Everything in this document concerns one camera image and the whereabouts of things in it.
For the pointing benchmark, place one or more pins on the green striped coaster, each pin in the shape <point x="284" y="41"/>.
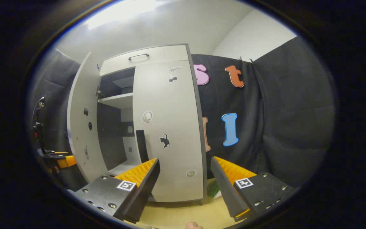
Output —
<point x="214" y="190"/>

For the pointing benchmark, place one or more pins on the white cabinet door camera sticker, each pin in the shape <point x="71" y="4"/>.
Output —
<point x="81" y="133"/>

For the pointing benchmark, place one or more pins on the white and grey cabinet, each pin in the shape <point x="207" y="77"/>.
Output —
<point x="113" y="140"/>

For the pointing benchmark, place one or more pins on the white cabinet door cat sticker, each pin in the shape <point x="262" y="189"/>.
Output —
<point x="170" y="111"/>

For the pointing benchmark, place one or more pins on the metal door hinge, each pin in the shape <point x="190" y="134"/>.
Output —
<point x="99" y="93"/>

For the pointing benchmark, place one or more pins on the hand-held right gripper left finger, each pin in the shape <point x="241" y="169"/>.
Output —
<point x="146" y="184"/>

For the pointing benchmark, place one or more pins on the white cabinet shelf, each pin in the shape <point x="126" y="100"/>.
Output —
<point x="119" y="100"/>

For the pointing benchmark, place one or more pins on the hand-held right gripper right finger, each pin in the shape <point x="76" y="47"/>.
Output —
<point x="225" y="189"/>

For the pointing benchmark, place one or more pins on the white cabinet drawer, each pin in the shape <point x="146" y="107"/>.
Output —
<point x="170" y="54"/>

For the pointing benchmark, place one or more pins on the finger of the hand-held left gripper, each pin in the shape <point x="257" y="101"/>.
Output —
<point x="67" y="161"/>

